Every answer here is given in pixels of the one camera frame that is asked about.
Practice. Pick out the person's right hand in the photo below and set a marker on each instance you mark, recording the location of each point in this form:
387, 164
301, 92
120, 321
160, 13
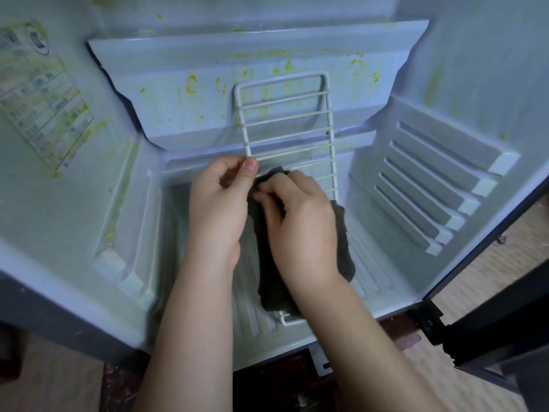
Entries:
304, 227

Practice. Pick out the person's left hand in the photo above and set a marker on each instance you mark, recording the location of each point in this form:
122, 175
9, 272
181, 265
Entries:
219, 210

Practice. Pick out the person's right forearm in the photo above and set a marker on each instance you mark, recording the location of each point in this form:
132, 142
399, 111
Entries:
369, 356

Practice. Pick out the grey mini fridge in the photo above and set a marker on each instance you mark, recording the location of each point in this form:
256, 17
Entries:
86, 253

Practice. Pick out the dark grey cloth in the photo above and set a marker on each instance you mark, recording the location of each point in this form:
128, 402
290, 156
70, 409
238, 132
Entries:
270, 283

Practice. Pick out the fridge door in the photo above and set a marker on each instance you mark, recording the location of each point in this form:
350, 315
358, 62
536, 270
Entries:
497, 330

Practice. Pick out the dark red wooden stand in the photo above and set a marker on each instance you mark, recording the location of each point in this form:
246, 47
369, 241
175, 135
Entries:
266, 386

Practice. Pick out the person's left forearm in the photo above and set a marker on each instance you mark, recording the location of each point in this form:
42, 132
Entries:
189, 347

